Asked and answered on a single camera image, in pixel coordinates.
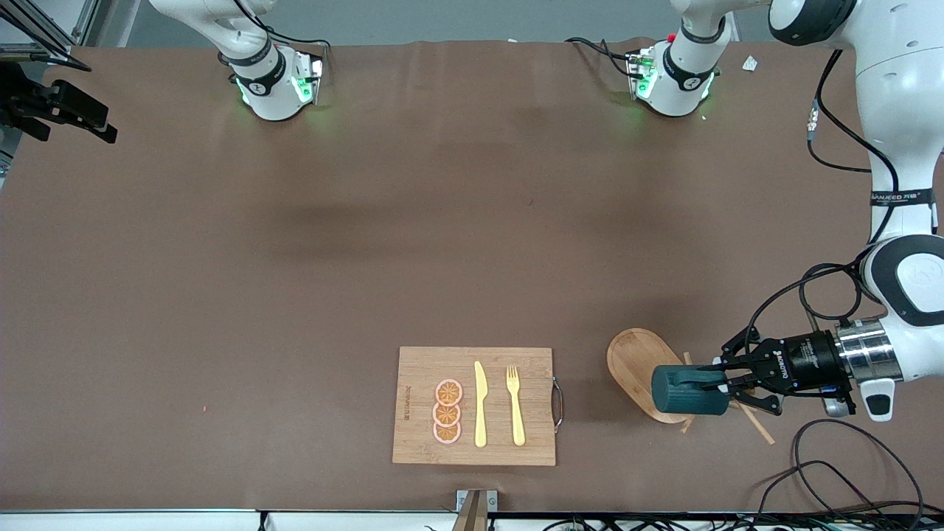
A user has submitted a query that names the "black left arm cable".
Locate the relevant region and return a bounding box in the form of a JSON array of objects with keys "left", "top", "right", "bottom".
[{"left": 745, "top": 48, "right": 902, "bottom": 355}]

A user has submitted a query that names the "teal mug with tan inside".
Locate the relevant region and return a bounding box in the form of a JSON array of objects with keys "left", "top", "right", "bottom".
[{"left": 650, "top": 364, "right": 731, "bottom": 416}]

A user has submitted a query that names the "brown table mat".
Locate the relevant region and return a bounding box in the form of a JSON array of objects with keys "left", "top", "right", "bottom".
[{"left": 0, "top": 37, "right": 944, "bottom": 513}]

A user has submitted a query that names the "yellow plastic fork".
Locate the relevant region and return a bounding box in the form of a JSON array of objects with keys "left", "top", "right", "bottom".
[{"left": 506, "top": 365, "right": 527, "bottom": 447}]

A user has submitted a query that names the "black cable loop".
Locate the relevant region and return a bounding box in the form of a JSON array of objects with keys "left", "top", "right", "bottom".
[
  {"left": 793, "top": 419, "right": 926, "bottom": 517},
  {"left": 752, "top": 461, "right": 923, "bottom": 531}
]

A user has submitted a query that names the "yellow plastic knife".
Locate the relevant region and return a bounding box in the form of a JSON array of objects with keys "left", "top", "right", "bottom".
[{"left": 473, "top": 361, "right": 489, "bottom": 448}]

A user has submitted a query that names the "metal bracket at table edge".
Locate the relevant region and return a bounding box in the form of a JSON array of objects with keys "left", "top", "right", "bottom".
[{"left": 451, "top": 489, "right": 499, "bottom": 531}]

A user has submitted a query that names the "aluminium frame profile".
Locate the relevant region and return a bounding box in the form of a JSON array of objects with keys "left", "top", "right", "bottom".
[{"left": 0, "top": 0, "right": 100, "bottom": 72}]

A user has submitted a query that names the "black base cable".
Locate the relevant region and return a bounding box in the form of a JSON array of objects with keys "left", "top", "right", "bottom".
[
  {"left": 566, "top": 37, "right": 636, "bottom": 78},
  {"left": 236, "top": 0, "right": 334, "bottom": 49}
]

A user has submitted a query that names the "bamboo cutting board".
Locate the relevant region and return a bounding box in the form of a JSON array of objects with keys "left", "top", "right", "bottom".
[{"left": 392, "top": 347, "right": 565, "bottom": 467}]

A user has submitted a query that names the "wooden mug rack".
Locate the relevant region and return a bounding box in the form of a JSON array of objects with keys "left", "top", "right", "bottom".
[{"left": 606, "top": 327, "right": 777, "bottom": 446}]

